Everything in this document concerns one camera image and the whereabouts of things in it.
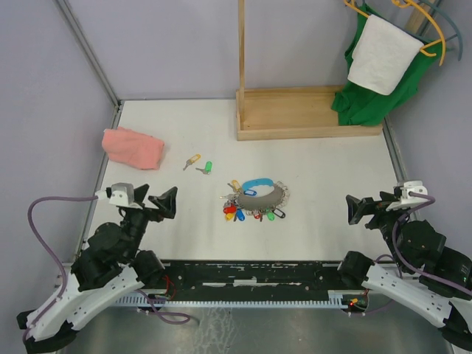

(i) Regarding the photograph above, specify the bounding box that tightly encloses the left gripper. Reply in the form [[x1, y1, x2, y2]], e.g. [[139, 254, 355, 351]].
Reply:
[[123, 184, 178, 260]]

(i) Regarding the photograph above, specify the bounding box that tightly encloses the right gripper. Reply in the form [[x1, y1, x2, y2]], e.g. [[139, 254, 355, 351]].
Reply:
[[344, 190, 411, 268]]

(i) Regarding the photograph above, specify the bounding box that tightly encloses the yellow hanger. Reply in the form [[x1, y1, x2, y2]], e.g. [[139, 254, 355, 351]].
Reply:
[[343, 0, 447, 67]]

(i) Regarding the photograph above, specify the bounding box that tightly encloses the grey-green hanger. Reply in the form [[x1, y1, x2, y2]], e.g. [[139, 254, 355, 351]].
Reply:
[[420, 1, 464, 62]]

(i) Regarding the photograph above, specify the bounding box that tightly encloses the white cable duct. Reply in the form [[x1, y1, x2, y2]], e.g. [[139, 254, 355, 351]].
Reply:
[[114, 289, 350, 307]]

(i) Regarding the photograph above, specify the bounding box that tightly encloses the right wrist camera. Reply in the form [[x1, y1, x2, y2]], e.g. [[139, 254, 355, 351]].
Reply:
[[394, 180, 428, 207]]

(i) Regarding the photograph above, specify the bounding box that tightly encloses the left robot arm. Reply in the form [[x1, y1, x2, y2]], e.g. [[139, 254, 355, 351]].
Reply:
[[17, 183, 178, 353]]

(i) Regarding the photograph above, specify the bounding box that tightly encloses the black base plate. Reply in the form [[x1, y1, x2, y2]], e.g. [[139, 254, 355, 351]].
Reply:
[[145, 260, 364, 302]]

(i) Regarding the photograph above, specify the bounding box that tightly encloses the pink folded towel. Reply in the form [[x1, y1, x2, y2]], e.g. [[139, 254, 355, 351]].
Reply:
[[102, 127, 164, 170]]

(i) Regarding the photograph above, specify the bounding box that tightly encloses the wooden rack stand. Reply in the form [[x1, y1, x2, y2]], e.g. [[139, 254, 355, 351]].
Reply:
[[236, 1, 383, 142]]

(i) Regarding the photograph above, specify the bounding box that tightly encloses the metal keyring plate with keys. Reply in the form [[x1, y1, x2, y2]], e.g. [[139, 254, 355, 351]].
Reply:
[[222, 178, 290, 222]]

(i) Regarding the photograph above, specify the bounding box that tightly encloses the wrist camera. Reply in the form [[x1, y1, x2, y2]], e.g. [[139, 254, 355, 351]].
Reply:
[[394, 180, 428, 207], [105, 182, 134, 207]]

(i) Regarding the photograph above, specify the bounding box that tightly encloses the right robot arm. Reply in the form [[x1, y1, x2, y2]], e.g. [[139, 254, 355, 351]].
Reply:
[[338, 184, 471, 351]]

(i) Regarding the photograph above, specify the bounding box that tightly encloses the green cloth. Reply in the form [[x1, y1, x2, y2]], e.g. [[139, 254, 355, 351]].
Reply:
[[331, 4, 443, 126]]

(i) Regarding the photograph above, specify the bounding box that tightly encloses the yellow tag key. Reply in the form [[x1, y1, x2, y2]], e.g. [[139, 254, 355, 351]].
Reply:
[[183, 153, 201, 171]]

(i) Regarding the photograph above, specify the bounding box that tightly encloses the white towel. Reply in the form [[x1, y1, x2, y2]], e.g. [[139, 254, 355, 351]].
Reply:
[[347, 15, 423, 96]]

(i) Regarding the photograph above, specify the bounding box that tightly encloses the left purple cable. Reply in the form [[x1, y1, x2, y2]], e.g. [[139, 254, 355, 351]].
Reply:
[[21, 195, 111, 342]]

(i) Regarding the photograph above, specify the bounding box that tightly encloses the metal corner frame post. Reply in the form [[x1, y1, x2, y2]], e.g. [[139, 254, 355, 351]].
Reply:
[[53, 0, 120, 107]]

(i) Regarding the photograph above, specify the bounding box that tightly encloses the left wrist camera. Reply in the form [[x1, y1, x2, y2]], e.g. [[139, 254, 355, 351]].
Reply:
[[105, 182, 134, 207]]

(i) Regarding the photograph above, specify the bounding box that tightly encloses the green tag key left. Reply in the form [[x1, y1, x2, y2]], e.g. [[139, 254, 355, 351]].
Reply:
[[196, 161, 212, 175]]

